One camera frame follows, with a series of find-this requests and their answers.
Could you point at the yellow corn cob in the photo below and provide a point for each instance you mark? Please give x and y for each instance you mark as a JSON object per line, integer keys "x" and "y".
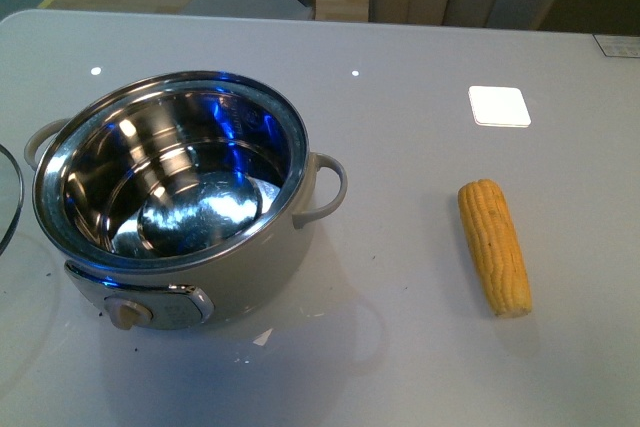
{"x": 494, "y": 248}

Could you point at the table corner label sticker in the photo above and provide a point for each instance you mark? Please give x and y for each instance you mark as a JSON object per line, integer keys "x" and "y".
{"x": 618, "y": 46}

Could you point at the glass pot lid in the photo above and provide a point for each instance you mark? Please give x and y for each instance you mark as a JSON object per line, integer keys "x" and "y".
{"x": 12, "y": 196}

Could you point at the beige electric cooking pot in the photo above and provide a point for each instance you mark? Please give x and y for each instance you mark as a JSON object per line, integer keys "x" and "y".
{"x": 182, "y": 199}

